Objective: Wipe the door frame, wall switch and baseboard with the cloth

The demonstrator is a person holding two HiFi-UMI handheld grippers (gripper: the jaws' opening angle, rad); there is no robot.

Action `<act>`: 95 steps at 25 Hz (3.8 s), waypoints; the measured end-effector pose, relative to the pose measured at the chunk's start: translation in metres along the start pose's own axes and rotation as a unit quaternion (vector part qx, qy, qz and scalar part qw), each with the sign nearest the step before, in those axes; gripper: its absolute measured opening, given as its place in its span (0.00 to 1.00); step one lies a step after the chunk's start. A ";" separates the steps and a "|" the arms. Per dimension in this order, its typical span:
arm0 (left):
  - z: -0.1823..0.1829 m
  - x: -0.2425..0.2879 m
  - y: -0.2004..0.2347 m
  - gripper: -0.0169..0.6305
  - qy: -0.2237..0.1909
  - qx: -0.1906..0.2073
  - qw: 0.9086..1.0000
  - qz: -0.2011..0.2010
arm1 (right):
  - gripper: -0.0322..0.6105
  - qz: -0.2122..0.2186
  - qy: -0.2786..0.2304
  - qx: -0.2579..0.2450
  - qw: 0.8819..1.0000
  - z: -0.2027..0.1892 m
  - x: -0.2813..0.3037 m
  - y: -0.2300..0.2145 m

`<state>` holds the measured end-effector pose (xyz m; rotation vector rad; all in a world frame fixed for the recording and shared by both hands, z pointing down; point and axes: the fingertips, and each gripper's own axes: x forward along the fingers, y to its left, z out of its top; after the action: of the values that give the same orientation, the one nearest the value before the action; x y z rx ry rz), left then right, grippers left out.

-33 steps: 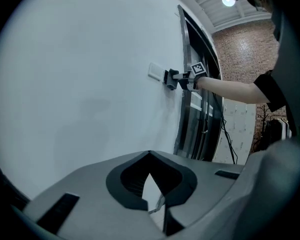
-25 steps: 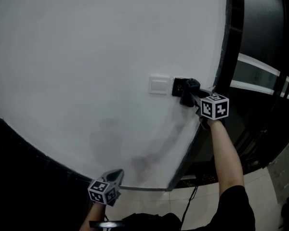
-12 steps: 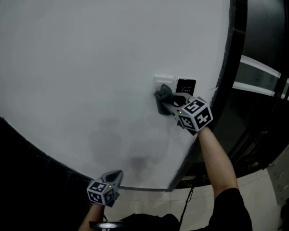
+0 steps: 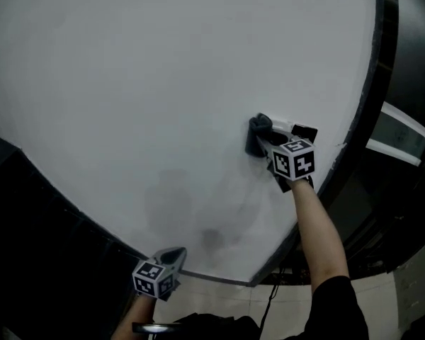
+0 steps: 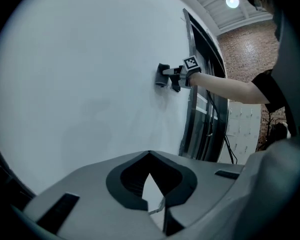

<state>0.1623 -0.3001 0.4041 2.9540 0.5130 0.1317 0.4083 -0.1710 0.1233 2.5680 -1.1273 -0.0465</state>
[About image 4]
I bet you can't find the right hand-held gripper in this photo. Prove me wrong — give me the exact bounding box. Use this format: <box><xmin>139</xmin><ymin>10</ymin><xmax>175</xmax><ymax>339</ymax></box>
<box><xmin>256</xmin><ymin>129</ymin><xmax>317</xmax><ymax>194</ymax></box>

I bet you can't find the person's right forearm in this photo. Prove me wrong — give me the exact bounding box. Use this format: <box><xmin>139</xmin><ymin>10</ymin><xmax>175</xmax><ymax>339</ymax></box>
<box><xmin>289</xmin><ymin>179</ymin><xmax>351</xmax><ymax>292</ymax></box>

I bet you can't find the black exit button panel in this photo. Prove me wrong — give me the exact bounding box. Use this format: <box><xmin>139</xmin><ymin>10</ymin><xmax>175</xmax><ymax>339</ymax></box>
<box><xmin>290</xmin><ymin>123</ymin><xmax>319</xmax><ymax>144</ymax></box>

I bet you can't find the glass door with frosted stripes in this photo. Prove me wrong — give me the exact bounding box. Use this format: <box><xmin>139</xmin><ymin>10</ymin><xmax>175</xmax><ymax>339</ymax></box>
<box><xmin>286</xmin><ymin>0</ymin><xmax>425</xmax><ymax>285</ymax></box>

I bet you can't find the dark grey cleaning cloth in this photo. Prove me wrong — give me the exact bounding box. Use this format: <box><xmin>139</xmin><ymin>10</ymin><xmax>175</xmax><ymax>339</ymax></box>
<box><xmin>244</xmin><ymin>112</ymin><xmax>274</xmax><ymax>157</ymax></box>

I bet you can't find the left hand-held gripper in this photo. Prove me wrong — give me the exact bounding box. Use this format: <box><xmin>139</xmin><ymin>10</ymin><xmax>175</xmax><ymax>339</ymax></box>
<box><xmin>131</xmin><ymin>246</ymin><xmax>188</xmax><ymax>302</ymax></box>

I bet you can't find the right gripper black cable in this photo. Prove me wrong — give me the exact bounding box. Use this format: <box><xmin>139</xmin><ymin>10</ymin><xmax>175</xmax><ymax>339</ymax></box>
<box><xmin>259</xmin><ymin>266</ymin><xmax>287</xmax><ymax>334</ymax></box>

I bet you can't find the black waist pack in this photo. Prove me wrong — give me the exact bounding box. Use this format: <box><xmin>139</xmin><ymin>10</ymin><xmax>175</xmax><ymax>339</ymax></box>
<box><xmin>132</xmin><ymin>312</ymin><xmax>262</xmax><ymax>340</ymax></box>

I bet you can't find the person's left forearm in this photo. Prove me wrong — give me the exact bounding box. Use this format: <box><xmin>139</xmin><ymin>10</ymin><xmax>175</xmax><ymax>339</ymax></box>
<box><xmin>111</xmin><ymin>293</ymin><xmax>157</xmax><ymax>340</ymax></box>

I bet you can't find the white locker cabinet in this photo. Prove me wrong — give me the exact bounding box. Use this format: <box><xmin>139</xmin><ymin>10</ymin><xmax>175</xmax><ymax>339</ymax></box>
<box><xmin>392</xmin><ymin>234</ymin><xmax>425</xmax><ymax>332</ymax></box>

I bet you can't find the person's black clothing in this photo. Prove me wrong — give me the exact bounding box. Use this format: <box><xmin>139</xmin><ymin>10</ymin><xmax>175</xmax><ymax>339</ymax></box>
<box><xmin>296</xmin><ymin>275</ymin><xmax>370</xmax><ymax>340</ymax></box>

